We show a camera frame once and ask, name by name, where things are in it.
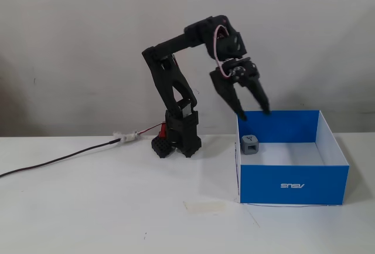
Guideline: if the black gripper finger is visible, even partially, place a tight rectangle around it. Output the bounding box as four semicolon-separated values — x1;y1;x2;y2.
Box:
238;75;272;116
209;72;248;121

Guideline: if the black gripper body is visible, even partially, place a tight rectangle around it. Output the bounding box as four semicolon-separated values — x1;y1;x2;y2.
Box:
209;56;261;87

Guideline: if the small gray block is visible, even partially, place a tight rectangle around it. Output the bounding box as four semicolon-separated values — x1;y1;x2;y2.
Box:
241;134;261;156

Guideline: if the blue and white cardboard box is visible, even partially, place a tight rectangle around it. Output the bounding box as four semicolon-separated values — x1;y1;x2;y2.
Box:
234;110;350;206

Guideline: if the clear tape strip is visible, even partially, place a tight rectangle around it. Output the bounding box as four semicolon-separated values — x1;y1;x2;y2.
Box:
182;201;227;215

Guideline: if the pink and white servo wire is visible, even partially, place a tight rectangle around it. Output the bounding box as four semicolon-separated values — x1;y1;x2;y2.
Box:
213;24;233;79

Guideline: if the white tape wad on cable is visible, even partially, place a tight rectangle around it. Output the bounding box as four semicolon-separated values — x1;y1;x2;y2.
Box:
113;130;142;143

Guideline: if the black power cable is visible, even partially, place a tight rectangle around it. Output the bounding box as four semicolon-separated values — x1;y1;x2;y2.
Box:
0;137;122;179

